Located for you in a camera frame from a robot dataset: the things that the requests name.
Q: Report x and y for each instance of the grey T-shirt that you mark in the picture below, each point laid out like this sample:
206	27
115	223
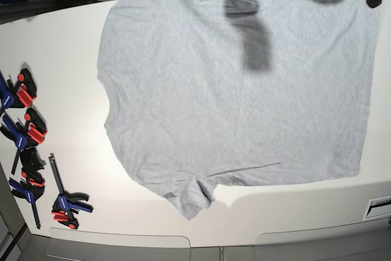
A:
236	92

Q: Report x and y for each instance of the white label plate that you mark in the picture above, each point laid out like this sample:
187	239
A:
377	208

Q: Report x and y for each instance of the blue red bar clamp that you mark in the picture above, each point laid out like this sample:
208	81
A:
26	136
67	205
18	95
32	184

